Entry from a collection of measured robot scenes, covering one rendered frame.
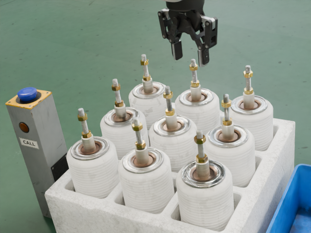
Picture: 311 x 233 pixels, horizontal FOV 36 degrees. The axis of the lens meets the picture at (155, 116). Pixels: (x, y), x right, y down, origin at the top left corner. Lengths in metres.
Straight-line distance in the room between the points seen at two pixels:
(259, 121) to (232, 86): 0.64
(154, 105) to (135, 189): 0.27
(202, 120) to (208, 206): 0.26
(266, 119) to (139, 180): 0.30
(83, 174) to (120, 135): 0.12
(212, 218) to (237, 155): 0.13
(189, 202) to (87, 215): 0.22
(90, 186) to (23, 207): 0.36
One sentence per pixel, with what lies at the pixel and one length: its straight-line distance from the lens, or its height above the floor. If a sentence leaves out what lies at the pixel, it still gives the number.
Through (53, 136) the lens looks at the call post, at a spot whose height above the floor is 0.22.
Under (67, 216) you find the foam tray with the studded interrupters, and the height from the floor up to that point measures 0.14.
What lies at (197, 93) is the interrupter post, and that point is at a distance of 1.03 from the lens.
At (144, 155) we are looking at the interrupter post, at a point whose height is 0.27.
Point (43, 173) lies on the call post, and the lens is 1.09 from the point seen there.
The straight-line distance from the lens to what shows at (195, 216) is 0.83.
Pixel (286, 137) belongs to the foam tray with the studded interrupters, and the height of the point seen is 0.18.
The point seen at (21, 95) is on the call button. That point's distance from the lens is 1.02.
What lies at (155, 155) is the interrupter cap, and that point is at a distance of 0.88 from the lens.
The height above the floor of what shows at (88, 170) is 0.24.
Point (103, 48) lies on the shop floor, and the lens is 2.03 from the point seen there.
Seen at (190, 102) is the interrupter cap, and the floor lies 0.25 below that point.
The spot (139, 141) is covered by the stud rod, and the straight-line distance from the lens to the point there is 0.85.
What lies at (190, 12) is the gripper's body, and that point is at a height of 0.45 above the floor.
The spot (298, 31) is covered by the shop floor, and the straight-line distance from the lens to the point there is 2.00.
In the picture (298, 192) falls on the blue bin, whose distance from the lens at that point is 1.09.
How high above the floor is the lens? 0.77
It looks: 31 degrees down
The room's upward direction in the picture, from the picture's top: 8 degrees counter-clockwise
